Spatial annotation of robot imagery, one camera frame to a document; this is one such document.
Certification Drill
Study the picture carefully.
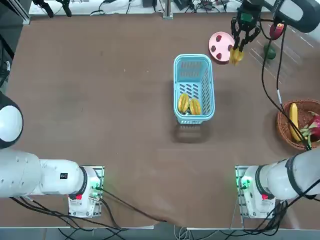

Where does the green avocado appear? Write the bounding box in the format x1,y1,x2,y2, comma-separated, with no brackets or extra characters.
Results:
263,43,277,60

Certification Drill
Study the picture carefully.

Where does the aluminium frame post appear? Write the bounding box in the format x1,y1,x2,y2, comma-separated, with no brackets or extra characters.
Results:
162,0,174,20

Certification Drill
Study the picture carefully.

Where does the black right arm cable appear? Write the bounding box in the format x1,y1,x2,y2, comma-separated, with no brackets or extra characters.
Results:
258,18,320,201

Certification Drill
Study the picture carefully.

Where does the black base cable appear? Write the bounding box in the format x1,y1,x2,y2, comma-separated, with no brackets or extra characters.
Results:
98,187,169,223
98,196,126,230

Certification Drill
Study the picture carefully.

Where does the dark equipment beside table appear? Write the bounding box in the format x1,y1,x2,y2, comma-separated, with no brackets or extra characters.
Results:
0,32,15,88

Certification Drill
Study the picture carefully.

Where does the yellow star fruit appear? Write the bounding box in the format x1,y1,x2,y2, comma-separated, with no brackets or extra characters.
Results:
189,98,202,117
229,47,245,66
177,93,190,114

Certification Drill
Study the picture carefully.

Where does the red apple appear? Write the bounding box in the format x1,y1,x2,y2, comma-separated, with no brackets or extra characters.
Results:
269,22,286,40

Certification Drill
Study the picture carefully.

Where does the clear acrylic display shelf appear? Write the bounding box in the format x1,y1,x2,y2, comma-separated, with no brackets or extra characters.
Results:
248,14,315,85

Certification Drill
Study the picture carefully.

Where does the white cable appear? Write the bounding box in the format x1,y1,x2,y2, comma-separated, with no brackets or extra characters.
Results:
173,223,191,240

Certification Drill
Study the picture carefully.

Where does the brown wicker basket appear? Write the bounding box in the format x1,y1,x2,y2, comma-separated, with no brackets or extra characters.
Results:
276,99,320,151

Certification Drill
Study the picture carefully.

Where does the yellow banana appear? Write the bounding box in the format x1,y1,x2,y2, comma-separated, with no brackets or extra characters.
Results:
288,102,302,143

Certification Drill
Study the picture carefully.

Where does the blue plastic basket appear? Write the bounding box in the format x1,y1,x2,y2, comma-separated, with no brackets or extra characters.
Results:
173,53,216,125

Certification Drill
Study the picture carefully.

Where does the pink dragon fruit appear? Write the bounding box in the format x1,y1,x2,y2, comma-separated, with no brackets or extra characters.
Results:
299,111,320,148

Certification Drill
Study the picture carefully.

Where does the aluminium frame rail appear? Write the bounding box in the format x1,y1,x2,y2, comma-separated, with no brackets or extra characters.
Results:
4,0,31,25

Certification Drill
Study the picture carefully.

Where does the pink round plate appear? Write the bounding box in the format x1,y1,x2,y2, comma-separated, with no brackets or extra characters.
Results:
208,31,237,63

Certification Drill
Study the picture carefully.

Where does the black power adapter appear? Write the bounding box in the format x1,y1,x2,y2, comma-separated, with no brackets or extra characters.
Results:
174,0,195,11

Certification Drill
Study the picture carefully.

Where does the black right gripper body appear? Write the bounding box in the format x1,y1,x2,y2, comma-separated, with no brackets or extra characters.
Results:
236,4,262,29

